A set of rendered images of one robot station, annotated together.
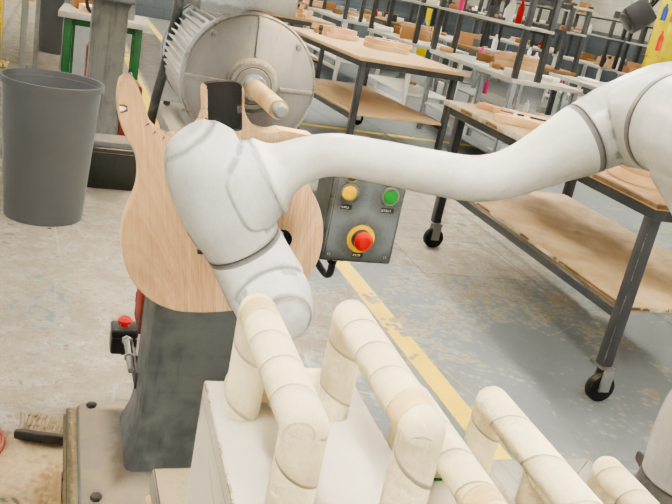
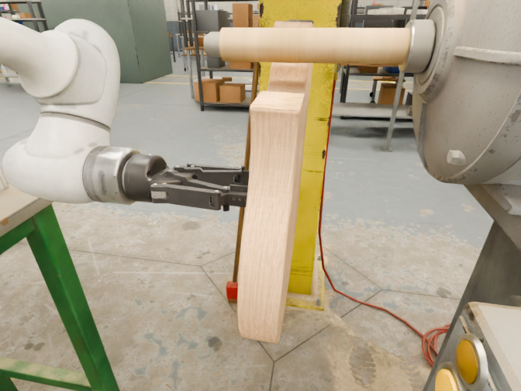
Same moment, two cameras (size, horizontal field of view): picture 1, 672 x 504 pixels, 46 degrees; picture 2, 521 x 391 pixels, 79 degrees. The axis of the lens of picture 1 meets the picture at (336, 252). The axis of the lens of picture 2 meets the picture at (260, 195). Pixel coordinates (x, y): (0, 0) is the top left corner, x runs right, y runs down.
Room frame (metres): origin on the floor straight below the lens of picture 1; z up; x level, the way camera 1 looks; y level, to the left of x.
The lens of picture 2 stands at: (1.49, -0.16, 1.27)
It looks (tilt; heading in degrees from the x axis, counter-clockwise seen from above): 28 degrees down; 122
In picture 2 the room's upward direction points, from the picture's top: straight up
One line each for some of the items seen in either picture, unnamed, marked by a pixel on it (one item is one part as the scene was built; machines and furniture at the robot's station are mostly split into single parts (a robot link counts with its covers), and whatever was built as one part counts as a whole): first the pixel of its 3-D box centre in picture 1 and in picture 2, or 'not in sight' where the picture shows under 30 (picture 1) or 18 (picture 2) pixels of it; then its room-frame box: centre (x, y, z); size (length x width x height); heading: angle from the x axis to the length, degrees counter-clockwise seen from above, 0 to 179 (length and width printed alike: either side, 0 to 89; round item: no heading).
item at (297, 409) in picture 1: (278, 362); not in sight; (0.52, 0.03, 1.20); 0.20 x 0.03 x 0.03; 19
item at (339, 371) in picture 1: (340, 366); not in sight; (0.63, -0.02, 1.15); 0.03 x 0.03 x 0.09
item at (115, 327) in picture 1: (125, 354); not in sight; (1.81, 0.48, 0.46); 0.25 x 0.07 x 0.08; 21
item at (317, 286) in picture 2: not in sight; (288, 274); (0.91, 1.08, 0.02); 0.40 x 0.40 x 0.02; 21
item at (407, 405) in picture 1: (382, 366); not in sight; (0.55, -0.05, 1.20); 0.20 x 0.03 x 0.03; 19
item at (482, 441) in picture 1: (480, 444); not in sight; (0.68, -0.17, 1.07); 0.03 x 0.03 x 0.09
